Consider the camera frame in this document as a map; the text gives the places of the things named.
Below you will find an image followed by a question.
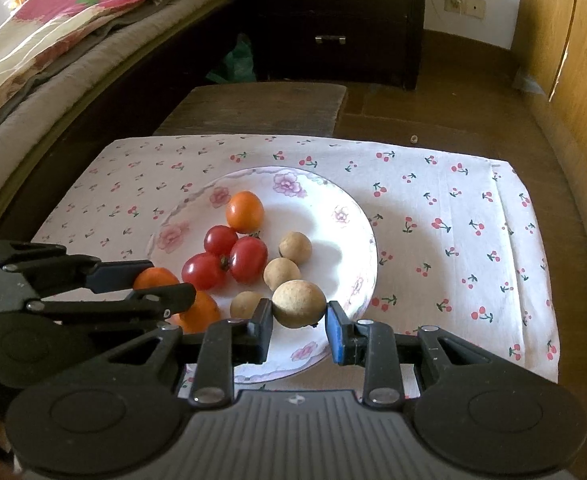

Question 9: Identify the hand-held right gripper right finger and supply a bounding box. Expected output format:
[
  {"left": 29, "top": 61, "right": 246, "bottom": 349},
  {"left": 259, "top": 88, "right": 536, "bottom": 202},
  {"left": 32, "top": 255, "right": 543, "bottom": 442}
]
[{"left": 325, "top": 300, "right": 549, "bottom": 406}]

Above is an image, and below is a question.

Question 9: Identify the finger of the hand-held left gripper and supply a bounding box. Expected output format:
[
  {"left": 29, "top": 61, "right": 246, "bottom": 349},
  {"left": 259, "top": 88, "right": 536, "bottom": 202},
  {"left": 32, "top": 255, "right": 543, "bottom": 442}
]
[
  {"left": 26, "top": 282, "right": 196, "bottom": 333},
  {"left": 0, "top": 237, "right": 155, "bottom": 295}
]

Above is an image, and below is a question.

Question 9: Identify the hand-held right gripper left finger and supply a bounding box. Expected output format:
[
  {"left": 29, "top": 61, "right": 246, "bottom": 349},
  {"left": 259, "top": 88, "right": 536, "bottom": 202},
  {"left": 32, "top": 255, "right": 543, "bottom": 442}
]
[{"left": 73, "top": 297, "right": 274, "bottom": 406}]

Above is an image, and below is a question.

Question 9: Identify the orange mandarin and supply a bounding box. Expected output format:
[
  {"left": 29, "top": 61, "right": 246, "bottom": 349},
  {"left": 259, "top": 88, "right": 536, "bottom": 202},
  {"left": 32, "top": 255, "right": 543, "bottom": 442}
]
[
  {"left": 133, "top": 267, "right": 180, "bottom": 291},
  {"left": 170, "top": 290, "right": 221, "bottom": 335}
]

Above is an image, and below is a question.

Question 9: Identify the brown longan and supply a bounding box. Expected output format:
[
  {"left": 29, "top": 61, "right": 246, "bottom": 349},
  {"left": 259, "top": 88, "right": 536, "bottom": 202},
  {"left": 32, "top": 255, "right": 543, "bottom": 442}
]
[
  {"left": 278, "top": 231, "right": 313, "bottom": 264},
  {"left": 230, "top": 291, "right": 265, "bottom": 321},
  {"left": 272, "top": 279, "right": 325, "bottom": 330},
  {"left": 264, "top": 257, "right": 301, "bottom": 292}
]

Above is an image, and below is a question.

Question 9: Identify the red cherry tomato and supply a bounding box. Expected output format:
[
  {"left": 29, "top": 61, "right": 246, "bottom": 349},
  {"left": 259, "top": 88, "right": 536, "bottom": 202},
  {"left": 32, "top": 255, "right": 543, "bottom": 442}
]
[
  {"left": 228, "top": 236, "right": 269, "bottom": 284},
  {"left": 204, "top": 225, "right": 239, "bottom": 257},
  {"left": 181, "top": 253, "right": 229, "bottom": 291}
]

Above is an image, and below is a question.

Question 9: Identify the white floral plate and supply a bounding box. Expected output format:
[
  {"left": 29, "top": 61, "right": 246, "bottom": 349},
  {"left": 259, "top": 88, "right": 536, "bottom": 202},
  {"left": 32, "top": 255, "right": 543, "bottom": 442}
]
[{"left": 147, "top": 166, "right": 378, "bottom": 383}]

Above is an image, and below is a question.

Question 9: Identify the orange cherry tomato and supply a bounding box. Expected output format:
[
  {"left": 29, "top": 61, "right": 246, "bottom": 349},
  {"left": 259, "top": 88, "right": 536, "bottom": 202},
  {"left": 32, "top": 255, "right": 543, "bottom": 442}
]
[{"left": 225, "top": 190, "right": 265, "bottom": 235}]

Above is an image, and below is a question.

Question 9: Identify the cherry print tablecloth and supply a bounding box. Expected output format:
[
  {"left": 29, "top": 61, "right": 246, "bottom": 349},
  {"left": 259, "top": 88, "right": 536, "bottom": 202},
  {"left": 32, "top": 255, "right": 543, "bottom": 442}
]
[{"left": 30, "top": 134, "right": 560, "bottom": 401}]

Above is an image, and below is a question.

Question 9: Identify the brown wooden stool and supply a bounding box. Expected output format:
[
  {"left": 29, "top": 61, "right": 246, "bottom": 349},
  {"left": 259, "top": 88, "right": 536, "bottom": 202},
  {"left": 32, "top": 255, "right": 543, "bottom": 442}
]
[{"left": 153, "top": 82, "right": 349, "bottom": 137}]

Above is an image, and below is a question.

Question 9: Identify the green plastic bag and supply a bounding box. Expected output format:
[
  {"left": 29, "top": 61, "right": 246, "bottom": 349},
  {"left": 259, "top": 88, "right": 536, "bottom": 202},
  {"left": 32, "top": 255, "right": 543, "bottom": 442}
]
[{"left": 206, "top": 35, "right": 256, "bottom": 85}]

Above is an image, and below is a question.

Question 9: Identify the floral blanket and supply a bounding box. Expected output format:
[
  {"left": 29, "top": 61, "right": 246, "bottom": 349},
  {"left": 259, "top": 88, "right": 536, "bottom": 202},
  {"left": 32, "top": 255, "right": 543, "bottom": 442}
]
[{"left": 0, "top": 0, "right": 229, "bottom": 126}]

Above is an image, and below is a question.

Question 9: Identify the white paper scrap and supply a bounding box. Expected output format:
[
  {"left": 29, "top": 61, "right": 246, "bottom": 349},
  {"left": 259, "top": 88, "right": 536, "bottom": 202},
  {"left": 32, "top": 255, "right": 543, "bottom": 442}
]
[{"left": 513, "top": 67, "right": 544, "bottom": 96}]

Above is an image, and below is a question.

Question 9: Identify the dark wooden nightstand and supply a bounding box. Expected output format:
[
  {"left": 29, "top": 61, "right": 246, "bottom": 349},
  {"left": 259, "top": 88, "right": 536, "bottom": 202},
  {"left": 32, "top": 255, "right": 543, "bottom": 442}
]
[{"left": 230, "top": 0, "right": 427, "bottom": 92}]

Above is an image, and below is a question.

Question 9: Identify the dark wooden bed frame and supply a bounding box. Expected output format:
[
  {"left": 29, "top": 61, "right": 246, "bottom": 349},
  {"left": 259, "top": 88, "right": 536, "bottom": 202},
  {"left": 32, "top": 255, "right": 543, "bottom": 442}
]
[{"left": 0, "top": 5, "right": 254, "bottom": 241}]

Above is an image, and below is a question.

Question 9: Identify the wall socket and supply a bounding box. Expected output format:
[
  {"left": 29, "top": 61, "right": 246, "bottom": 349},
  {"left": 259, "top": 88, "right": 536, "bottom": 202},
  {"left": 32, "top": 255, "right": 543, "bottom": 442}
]
[{"left": 444, "top": 0, "right": 487, "bottom": 20}]

